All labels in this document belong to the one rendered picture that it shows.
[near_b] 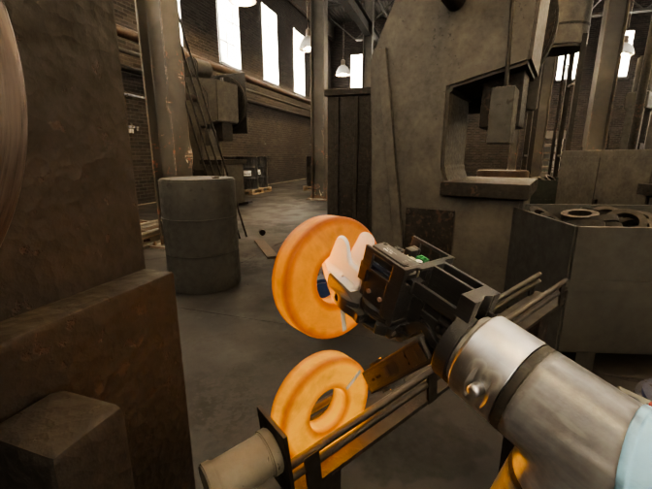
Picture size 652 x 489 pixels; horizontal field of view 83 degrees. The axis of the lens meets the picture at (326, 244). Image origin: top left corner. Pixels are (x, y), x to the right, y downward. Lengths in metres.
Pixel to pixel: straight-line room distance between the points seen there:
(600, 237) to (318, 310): 1.75
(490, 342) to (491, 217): 2.30
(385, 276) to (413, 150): 2.37
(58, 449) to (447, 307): 0.36
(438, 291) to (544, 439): 0.13
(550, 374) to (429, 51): 2.55
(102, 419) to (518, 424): 0.38
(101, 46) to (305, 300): 0.44
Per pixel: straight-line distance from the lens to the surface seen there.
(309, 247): 0.42
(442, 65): 2.70
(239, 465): 0.52
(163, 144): 4.65
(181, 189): 2.87
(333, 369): 0.53
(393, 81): 2.80
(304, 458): 0.55
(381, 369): 0.40
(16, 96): 0.38
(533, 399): 0.30
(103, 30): 0.65
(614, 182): 4.03
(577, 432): 0.29
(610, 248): 2.11
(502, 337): 0.31
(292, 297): 0.42
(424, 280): 0.35
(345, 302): 0.38
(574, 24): 8.85
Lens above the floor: 1.05
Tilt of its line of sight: 14 degrees down
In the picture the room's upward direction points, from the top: straight up
